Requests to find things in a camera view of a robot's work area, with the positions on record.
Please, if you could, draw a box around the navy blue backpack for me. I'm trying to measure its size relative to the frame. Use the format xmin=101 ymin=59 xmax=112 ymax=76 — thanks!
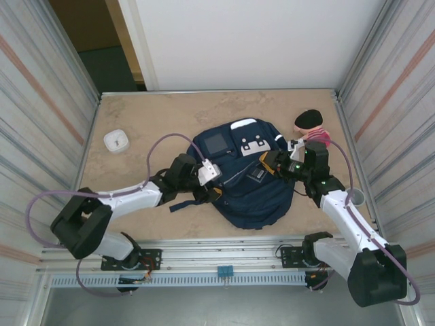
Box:
xmin=169 ymin=117 xmax=294 ymax=232

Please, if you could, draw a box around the plush doll with pink shirt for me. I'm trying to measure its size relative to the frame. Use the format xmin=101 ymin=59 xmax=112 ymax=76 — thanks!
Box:
xmin=294 ymin=109 xmax=332 ymax=149

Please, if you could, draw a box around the grey plastic cup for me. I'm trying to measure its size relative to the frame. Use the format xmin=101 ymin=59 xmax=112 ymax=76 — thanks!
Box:
xmin=349 ymin=189 xmax=367 ymax=207

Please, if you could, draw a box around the small white square container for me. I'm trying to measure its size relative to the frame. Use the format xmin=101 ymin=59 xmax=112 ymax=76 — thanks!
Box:
xmin=103 ymin=128 xmax=131 ymax=154

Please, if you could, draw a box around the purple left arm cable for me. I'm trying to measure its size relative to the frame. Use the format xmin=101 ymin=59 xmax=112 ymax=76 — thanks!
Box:
xmin=26 ymin=133 xmax=208 ymax=298

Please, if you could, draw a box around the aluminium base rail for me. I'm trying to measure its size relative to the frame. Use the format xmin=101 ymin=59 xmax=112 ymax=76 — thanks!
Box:
xmin=35 ymin=237 xmax=408 ymax=274

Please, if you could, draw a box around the perforated cable tray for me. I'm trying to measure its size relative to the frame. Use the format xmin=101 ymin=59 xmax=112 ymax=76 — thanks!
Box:
xmin=50 ymin=274 xmax=307 ymax=289

